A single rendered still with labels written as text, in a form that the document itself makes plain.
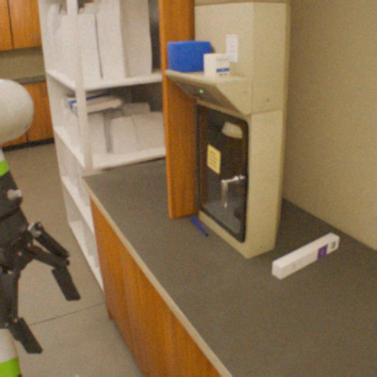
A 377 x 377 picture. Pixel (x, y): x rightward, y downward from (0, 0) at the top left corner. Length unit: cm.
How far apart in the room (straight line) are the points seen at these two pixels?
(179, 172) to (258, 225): 39
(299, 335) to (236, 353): 17
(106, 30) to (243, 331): 171
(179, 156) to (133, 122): 94
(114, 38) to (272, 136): 129
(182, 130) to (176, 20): 38
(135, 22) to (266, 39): 139
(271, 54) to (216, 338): 76
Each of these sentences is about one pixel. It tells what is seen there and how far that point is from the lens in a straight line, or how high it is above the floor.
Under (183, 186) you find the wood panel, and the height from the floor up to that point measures 107.
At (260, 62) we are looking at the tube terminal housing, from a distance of 110.
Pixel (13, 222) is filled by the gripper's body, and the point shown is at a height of 140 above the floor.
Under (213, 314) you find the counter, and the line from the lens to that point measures 109.
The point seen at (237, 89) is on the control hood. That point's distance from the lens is 107.
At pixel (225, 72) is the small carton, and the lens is 112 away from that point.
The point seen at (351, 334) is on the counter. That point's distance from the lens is 108.
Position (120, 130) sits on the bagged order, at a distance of 234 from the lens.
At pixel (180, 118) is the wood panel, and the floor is 133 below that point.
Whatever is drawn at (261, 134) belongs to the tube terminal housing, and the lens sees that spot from 114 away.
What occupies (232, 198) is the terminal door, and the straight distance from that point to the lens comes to 125.
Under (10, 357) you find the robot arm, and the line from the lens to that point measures 72.
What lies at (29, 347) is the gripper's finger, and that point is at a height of 121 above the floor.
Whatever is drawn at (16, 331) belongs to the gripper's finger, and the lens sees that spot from 65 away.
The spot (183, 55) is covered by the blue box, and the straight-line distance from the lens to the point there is 121.
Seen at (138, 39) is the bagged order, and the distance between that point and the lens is 240.
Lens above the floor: 166
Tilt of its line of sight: 23 degrees down
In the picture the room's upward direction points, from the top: 2 degrees counter-clockwise
